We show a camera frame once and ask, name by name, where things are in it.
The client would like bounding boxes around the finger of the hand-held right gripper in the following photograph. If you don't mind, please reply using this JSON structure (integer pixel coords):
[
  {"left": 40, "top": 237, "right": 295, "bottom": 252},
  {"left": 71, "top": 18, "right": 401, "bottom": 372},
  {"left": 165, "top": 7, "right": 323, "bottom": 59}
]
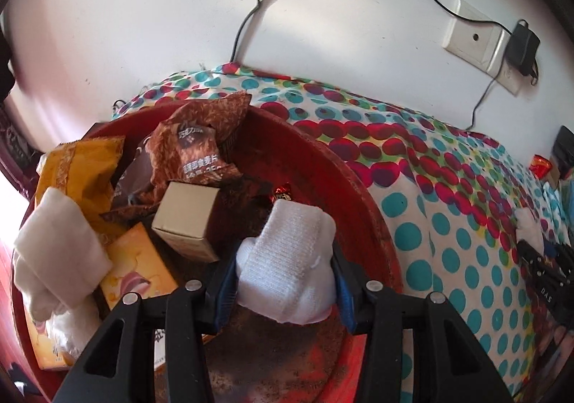
[
  {"left": 542, "top": 242, "right": 574, "bottom": 270},
  {"left": 516, "top": 239, "right": 574, "bottom": 296}
]

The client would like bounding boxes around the black outlet cable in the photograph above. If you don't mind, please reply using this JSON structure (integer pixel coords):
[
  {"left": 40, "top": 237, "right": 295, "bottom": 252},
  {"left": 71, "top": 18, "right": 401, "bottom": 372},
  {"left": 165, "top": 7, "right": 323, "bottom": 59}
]
[{"left": 465, "top": 71, "right": 502, "bottom": 131}]

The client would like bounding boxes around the pale yellow carton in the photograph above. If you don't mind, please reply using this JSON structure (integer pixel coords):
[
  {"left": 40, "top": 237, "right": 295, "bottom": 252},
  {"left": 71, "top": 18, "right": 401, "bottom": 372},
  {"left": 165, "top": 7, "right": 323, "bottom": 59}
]
[{"left": 24, "top": 304, "right": 77, "bottom": 371}]

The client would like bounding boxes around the black desk clamp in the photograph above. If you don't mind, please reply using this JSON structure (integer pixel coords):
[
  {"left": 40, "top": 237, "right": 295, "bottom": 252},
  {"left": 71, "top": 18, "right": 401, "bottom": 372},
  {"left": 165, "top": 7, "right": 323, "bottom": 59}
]
[{"left": 551, "top": 126, "right": 574, "bottom": 182}]

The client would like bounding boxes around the black power adapter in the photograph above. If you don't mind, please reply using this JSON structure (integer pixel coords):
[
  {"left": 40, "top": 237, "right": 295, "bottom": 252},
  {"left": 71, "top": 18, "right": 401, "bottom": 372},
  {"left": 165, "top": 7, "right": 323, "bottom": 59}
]
[{"left": 504, "top": 19, "right": 541, "bottom": 76}]

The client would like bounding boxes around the dark wooden furniture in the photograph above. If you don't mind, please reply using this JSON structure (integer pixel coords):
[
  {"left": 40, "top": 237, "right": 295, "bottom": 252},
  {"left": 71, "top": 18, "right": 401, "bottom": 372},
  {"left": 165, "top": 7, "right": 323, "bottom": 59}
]
[{"left": 0, "top": 104, "right": 37, "bottom": 188}]

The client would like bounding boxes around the yellow snack packet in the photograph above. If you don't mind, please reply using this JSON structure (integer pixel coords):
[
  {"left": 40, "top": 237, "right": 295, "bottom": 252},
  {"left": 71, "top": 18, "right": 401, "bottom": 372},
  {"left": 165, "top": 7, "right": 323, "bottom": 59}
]
[{"left": 35, "top": 136, "right": 126, "bottom": 247}]

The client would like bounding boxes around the dark cloth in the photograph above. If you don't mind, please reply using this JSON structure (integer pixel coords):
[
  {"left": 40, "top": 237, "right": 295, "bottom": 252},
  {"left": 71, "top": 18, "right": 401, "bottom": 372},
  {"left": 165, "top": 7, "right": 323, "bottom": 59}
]
[{"left": 0, "top": 15, "right": 18, "bottom": 101}]

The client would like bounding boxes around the white wall socket plate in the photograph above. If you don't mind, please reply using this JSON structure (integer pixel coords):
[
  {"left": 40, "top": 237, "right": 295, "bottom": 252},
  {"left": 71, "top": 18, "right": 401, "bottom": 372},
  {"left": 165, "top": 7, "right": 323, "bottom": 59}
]
[{"left": 442, "top": 0, "right": 512, "bottom": 74}]

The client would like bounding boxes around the polka dot cloth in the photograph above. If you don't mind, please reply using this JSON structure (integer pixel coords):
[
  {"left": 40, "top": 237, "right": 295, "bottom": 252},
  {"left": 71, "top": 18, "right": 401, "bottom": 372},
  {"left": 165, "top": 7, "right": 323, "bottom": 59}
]
[{"left": 110, "top": 62, "right": 574, "bottom": 390}]

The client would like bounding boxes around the white wall power outlet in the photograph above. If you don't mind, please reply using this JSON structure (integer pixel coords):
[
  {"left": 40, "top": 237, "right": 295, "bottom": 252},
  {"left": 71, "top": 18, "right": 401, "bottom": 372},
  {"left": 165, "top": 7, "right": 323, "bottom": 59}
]
[{"left": 486, "top": 37, "right": 523, "bottom": 95}]

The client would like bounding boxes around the round red tray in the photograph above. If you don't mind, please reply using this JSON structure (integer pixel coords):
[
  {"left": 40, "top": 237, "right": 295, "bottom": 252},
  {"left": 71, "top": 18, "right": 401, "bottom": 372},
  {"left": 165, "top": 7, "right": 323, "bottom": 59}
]
[{"left": 9, "top": 100, "right": 404, "bottom": 403}]

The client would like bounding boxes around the beige cardboard box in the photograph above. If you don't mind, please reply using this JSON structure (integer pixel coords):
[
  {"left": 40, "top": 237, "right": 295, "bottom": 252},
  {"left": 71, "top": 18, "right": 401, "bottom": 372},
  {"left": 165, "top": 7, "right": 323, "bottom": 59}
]
[{"left": 151, "top": 181, "right": 221, "bottom": 262}]

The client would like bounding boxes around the white teal patterned towel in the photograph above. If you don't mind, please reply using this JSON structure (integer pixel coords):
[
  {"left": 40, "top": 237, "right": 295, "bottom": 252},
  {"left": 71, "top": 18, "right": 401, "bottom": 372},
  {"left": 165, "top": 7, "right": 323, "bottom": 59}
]
[{"left": 542, "top": 179, "right": 574, "bottom": 247}]

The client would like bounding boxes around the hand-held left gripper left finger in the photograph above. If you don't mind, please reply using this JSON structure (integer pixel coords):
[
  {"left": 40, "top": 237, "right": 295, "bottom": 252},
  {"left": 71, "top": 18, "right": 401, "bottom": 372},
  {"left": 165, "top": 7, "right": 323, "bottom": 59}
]
[{"left": 54, "top": 250, "right": 238, "bottom": 403}]

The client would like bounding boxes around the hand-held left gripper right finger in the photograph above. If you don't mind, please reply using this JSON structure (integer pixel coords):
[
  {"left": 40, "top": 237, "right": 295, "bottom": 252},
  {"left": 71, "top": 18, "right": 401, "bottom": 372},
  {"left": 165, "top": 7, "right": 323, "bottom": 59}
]
[{"left": 331, "top": 246, "right": 514, "bottom": 403}]

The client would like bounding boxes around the brown snack packet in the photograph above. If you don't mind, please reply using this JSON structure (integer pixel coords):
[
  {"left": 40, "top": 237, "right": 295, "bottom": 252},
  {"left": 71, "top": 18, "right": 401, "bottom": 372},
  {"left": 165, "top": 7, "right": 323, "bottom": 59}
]
[
  {"left": 102, "top": 145, "right": 157, "bottom": 224},
  {"left": 148, "top": 91, "right": 252, "bottom": 188}
]

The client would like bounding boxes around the red foil packet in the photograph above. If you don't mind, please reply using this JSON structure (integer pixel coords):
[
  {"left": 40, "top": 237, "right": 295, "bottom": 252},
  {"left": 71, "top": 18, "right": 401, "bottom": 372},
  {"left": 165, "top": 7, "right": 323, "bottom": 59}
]
[{"left": 529, "top": 154, "right": 553, "bottom": 179}]

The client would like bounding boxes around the red candy packet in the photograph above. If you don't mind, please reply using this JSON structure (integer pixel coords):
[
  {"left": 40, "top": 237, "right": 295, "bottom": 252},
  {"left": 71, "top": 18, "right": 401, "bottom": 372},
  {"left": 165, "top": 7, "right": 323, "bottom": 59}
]
[{"left": 269, "top": 181, "right": 294, "bottom": 203}]

